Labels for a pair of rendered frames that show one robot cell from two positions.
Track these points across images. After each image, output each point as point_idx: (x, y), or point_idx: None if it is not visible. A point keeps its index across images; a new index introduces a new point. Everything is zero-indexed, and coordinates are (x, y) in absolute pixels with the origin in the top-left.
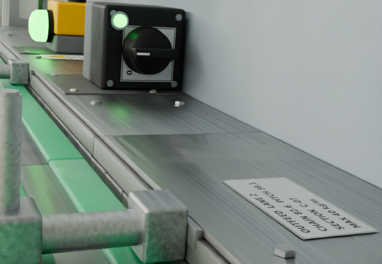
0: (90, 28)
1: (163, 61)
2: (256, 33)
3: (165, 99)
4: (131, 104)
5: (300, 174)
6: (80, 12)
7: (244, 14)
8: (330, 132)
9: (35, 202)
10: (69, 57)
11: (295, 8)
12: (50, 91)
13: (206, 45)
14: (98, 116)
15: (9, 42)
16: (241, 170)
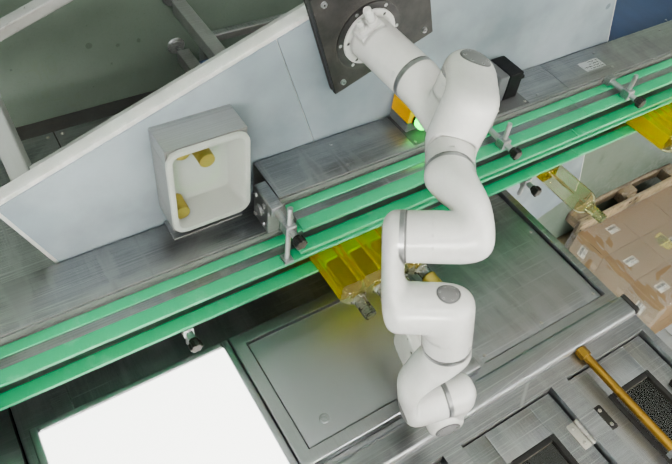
0: (506, 85)
1: None
2: (537, 45)
3: None
4: (529, 88)
5: (573, 62)
6: None
7: (532, 43)
8: (558, 52)
9: (597, 100)
10: None
11: (553, 34)
12: (520, 109)
13: (510, 59)
14: (552, 92)
15: (392, 152)
16: (577, 69)
